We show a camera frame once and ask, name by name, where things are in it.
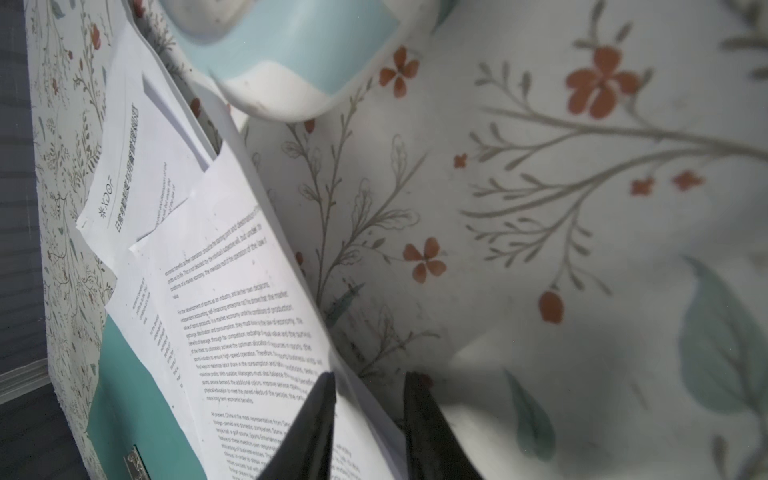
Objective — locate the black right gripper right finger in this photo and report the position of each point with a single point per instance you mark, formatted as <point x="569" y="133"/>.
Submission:
<point x="433" y="452"/>

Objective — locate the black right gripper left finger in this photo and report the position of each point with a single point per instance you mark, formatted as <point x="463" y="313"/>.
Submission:
<point x="306" y="451"/>

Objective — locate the English text paper sheet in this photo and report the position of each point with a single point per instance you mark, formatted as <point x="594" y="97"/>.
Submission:
<point x="250" y="340"/>

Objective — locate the teal file folder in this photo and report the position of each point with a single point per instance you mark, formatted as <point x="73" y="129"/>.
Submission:
<point x="128" y="411"/>

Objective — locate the XDOF header paper sheet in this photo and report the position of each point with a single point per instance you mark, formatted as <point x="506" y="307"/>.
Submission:
<point x="153" y="152"/>

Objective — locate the silver folder clip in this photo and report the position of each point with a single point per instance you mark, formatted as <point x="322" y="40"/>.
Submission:
<point x="135" y="465"/>

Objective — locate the Chinese title paper sheet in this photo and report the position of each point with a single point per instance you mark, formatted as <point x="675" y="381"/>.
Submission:
<point x="132" y="309"/>

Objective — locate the white and teal clock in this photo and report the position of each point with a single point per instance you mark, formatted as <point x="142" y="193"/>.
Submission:
<point x="295" y="60"/>

